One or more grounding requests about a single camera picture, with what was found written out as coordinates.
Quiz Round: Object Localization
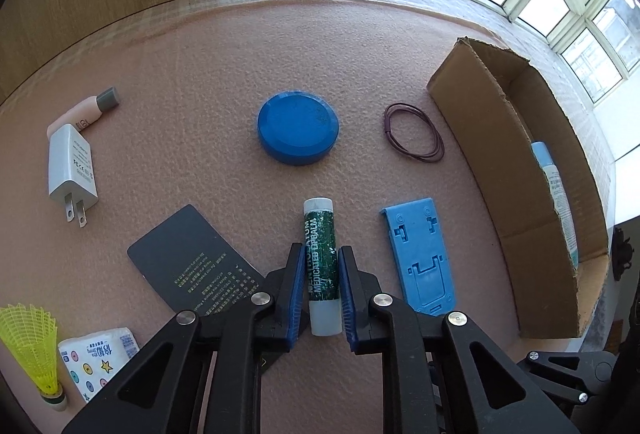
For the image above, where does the star patterned tissue pack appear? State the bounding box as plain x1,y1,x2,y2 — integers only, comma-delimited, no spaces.
57,326,141,405

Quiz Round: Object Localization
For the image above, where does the white plug charger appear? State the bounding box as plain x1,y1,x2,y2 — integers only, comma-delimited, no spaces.
47,123,99,229

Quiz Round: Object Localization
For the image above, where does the green lip balm stick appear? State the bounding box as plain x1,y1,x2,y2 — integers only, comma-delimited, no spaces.
302,196,342,337

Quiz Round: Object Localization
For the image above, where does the pink tube with grey cap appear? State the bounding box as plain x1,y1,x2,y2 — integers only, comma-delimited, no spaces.
46,86,121,141

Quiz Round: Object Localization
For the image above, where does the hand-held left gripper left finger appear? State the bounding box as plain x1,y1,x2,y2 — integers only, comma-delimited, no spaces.
62,241,307,434

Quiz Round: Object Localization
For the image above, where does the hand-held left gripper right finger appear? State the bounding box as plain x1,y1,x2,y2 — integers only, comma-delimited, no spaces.
337,245,581,434

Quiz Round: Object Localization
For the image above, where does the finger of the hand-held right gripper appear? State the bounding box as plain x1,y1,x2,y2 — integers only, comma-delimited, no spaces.
515,348,615,417

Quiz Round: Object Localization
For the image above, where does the blue phone stand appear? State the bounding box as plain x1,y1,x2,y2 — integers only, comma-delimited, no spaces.
378,197,457,317

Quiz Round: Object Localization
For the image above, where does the blue round lid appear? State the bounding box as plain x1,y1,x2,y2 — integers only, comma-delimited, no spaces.
257,91,341,166

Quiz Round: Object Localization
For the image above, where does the white lotion bottle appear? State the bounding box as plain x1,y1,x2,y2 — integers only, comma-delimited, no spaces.
530,141,582,272

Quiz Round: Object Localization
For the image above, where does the dark red rubber band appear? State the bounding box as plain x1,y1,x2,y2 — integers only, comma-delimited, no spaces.
384,103,446,162

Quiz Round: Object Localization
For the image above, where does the yellow shuttlecock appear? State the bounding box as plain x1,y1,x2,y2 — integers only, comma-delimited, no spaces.
0,303,68,412

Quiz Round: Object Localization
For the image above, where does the cardboard box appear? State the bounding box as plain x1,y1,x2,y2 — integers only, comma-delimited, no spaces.
426,37,611,339

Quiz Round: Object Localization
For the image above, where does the black card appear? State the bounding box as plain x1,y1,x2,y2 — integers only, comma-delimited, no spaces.
127,204,273,370

